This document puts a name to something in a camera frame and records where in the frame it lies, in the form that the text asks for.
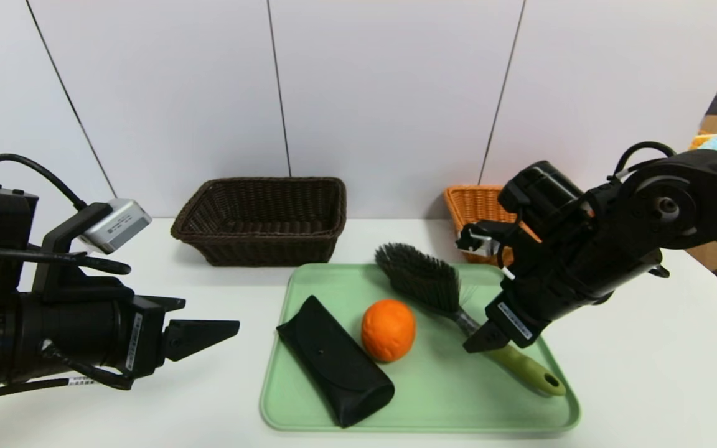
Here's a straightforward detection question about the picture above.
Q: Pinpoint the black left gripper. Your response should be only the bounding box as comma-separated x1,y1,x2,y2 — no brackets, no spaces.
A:
16,291,240,386

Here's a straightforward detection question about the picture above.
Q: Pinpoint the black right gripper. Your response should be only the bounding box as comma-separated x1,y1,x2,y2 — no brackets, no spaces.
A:
462,247,611,354

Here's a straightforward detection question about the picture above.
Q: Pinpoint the grey brush with green handle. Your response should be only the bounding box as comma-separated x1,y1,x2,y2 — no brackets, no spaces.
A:
375,243,566,398

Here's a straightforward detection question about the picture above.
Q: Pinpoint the orange fruit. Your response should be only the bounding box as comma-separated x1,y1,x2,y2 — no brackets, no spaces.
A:
360,298,416,363

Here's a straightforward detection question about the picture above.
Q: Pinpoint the dark brown wicker basket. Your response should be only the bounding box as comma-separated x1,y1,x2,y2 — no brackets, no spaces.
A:
171,177,347,268

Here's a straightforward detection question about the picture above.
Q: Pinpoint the orange wicker basket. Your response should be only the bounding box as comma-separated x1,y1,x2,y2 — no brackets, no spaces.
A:
444,185,543,267

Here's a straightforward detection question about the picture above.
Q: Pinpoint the light green plastic tray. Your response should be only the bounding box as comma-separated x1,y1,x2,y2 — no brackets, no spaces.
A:
260,263,581,432

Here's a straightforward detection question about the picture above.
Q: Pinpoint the black glasses case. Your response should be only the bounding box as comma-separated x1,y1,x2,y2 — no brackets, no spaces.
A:
276,295,396,428

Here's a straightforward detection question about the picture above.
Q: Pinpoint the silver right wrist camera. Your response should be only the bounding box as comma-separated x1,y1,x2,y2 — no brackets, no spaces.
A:
456,221,518,268

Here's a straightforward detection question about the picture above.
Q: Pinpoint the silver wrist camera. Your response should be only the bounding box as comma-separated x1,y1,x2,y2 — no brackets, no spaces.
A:
34,198,152,294
456,221,518,268

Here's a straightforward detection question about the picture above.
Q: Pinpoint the thin black cable white tag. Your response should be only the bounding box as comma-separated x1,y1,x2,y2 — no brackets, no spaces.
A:
0,345,135,399

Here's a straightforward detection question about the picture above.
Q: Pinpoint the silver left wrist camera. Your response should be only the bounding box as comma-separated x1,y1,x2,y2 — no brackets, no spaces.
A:
34,198,152,294

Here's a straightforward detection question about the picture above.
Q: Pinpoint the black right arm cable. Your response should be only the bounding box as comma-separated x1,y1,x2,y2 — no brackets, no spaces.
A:
614,141,677,178

